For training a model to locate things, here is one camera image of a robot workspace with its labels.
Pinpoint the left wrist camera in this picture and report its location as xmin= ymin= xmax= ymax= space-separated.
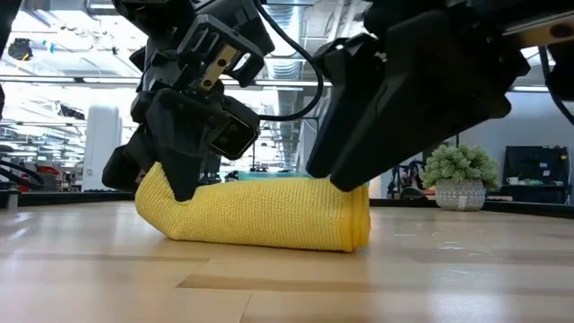
xmin=208 ymin=94 xmax=262 ymax=162

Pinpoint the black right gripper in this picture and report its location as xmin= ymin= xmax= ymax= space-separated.
xmin=329 ymin=0 xmax=574 ymax=192

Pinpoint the teal plastic basket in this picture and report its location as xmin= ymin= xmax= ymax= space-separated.
xmin=236 ymin=170 xmax=310 ymax=181

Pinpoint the black cabinet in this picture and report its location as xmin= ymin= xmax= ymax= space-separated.
xmin=501 ymin=145 xmax=571 ymax=205

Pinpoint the yellow microfiber towel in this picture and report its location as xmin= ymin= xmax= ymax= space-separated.
xmin=134 ymin=161 xmax=372 ymax=253

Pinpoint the black ceiling device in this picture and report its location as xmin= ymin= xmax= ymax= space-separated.
xmin=7 ymin=38 xmax=33 ymax=62

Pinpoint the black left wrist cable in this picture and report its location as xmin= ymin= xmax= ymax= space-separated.
xmin=253 ymin=0 xmax=325 ymax=123

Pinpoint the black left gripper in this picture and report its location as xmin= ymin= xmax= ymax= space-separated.
xmin=101 ymin=15 xmax=275 ymax=202

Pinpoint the artificial green potted plant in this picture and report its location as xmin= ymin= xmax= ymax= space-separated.
xmin=420 ymin=143 xmax=500 ymax=212

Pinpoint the white pillar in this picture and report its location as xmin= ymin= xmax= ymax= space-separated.
xmin=81 ymin=105 xmax=123 ymax=193

